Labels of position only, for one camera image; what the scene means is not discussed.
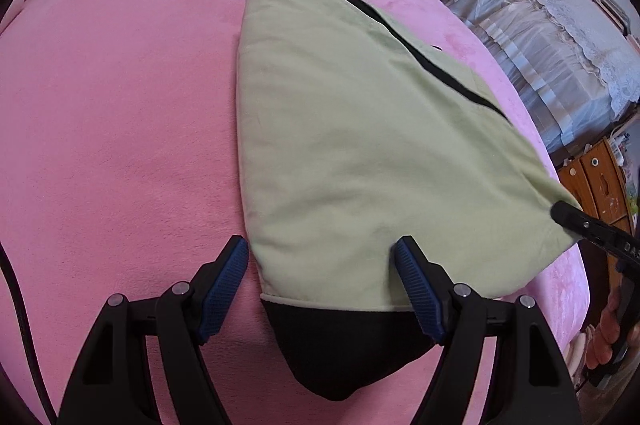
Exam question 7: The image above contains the person's right hand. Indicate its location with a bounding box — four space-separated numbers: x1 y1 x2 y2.
584 297 626 372

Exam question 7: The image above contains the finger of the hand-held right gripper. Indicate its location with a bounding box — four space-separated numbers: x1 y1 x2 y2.
549 200 621 256

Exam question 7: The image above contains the pink bed blanket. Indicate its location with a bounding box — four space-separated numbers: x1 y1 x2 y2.
0 0 589 425

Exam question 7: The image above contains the white lace covered sofa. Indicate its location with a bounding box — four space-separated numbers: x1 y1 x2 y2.
409 0 640 157

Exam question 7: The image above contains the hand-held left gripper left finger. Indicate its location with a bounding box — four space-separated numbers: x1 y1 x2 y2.
59 235 250 425

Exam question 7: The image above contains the green and black jacket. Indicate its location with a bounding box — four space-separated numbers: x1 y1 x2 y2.
235 0 584 403

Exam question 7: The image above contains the black cable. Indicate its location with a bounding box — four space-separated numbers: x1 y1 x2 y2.
0 244 57 425

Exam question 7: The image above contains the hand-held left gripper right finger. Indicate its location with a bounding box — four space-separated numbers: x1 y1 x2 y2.
393 235 582 425

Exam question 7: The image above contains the wooden drawer cabinet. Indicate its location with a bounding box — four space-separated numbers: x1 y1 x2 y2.
556 134 640 237

